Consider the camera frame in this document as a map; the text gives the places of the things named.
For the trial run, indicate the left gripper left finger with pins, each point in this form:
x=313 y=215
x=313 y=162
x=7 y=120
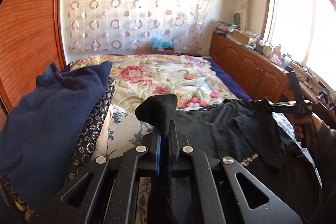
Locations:
x=105 y=191

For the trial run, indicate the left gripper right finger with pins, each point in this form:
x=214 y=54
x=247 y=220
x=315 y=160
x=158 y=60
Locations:
x=223 y=191

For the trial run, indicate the black t-shirt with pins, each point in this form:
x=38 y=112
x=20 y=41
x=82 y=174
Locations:
x=243 y=130

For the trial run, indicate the grey sleeved right forearm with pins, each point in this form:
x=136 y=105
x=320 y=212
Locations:
x=326 y=167

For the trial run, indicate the person's right hand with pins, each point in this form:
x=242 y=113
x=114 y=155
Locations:
x=306 y=129

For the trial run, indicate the long wooden cabinet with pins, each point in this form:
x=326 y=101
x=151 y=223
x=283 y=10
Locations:
x=254 y=73

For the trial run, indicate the dark patterned folded garment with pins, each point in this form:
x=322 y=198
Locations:
x=83 y=151

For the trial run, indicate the navy blue bed sheet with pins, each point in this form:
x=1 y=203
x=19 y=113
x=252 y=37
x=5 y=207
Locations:
x=228 y=81

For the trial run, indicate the pink bottle on cabinet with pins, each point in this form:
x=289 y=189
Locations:
x=277 y=51

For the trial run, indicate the folded navy blue garment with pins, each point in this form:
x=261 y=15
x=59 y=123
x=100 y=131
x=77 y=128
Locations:
x=40 y=133

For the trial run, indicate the blue floral white cloth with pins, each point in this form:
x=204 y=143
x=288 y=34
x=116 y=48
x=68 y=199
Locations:
x=120 y=132

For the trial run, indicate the wooden framed window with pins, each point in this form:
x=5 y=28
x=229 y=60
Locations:
x=305 y=30

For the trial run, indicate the cardboard box on cabinet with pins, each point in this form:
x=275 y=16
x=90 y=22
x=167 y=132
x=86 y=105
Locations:
x=240 y=37

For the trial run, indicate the colourful floral quilt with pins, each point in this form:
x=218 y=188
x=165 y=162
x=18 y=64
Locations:
x=137 y=77

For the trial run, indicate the blue item on box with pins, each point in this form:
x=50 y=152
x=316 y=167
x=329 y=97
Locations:
x=161 y=45

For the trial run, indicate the circle patterned sheer curtain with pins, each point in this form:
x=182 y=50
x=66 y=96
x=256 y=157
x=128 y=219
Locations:
x=125 y=26

